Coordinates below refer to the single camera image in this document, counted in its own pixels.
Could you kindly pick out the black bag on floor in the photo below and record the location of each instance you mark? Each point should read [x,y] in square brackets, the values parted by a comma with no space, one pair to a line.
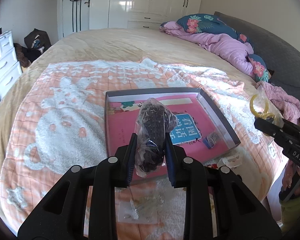
[38,40]

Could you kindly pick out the white glossy wardrobe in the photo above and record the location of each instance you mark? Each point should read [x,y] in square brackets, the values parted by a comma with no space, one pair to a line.
[138,14]

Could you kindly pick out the bag of dark beads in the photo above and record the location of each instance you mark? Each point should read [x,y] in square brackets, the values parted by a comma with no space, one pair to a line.
[153,122]

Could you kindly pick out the pink knitted blanket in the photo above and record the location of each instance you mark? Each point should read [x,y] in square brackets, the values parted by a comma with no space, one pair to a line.
[288,105]

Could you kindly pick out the white drawer chest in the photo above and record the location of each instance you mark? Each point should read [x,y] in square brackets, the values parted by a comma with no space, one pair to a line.
[10,69]

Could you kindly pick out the dark grey headboard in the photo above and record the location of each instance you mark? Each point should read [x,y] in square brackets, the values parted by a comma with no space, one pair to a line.
[279,55]

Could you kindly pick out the clear bag of earrings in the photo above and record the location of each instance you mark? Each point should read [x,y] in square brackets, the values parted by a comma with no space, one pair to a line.
[138,196]

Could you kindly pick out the white large hair claw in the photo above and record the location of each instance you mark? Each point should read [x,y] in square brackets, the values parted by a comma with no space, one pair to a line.
[231,161]

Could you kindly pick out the green fluffy sleeve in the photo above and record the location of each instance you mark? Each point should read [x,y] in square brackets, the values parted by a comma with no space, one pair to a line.
[290,212]

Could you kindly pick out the purple floral duvet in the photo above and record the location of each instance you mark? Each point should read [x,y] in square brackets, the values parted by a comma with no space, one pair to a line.
[213,35]

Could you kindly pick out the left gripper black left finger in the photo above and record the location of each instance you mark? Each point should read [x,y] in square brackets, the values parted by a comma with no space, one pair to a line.
[115,171]

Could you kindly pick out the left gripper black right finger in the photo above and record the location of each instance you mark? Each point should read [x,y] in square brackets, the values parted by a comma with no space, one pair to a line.
[186,172]

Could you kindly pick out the pink book with blue label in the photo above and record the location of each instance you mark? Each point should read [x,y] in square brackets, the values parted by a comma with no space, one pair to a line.
[150,129]

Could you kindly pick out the white door with bags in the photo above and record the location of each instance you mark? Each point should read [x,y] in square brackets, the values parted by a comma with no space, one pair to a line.
[72,17]

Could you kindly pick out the grey shallow cardboard box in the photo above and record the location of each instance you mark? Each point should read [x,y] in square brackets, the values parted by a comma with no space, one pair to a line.
[165,129]

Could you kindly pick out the small bag silver hairpins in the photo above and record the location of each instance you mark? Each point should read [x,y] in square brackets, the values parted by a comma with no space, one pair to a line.
[211,140]

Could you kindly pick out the pink white fluffy blanket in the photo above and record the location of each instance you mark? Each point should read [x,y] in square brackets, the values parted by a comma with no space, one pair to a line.
[64,120]

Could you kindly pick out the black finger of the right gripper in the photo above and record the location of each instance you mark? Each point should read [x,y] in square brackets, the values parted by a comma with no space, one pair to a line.
[290,128]
[271,129]

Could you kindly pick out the beige bed cover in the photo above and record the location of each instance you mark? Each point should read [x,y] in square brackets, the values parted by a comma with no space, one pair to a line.
[111,45]

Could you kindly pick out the white earring card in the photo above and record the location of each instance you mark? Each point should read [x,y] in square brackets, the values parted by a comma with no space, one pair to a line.
[144,213]

